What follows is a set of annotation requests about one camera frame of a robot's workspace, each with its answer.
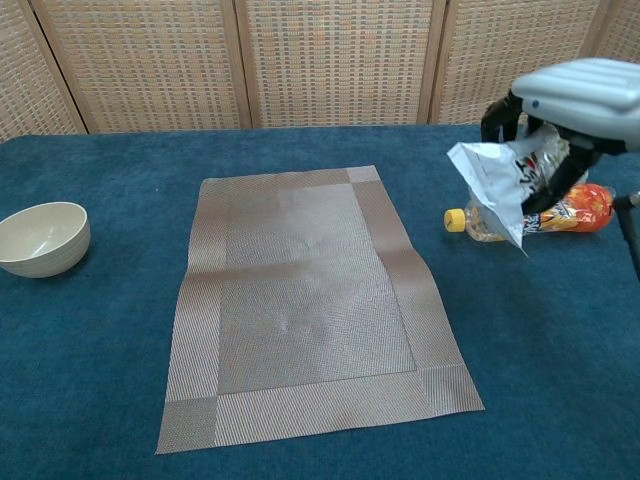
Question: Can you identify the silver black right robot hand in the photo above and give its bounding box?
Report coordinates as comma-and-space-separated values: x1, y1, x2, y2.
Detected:
479, 57, 640, 215

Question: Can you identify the iced tea bottle orange label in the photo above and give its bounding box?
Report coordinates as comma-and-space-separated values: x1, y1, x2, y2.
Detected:
443, 182, 617, 246

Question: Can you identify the white snack bag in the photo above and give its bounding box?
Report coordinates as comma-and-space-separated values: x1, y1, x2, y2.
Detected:
446, 123, 574, 259

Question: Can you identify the brown woven placemat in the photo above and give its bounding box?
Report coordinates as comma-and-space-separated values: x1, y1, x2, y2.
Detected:
154, 164, 487, 455

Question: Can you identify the white ceramic bowl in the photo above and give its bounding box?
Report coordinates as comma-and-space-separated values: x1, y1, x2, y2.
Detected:
0, 201, 92, 280

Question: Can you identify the woven bamboo screen panel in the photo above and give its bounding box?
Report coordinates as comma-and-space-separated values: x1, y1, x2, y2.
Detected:
233, 0, 447, 130
582, 0, 640, 69
29, 0, 254, 135
429, 0, 612, 126
0, 0, 89, 144

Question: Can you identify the blue velvet table cover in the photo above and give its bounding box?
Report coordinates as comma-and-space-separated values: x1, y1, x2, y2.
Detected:
0, 121, 640, 480

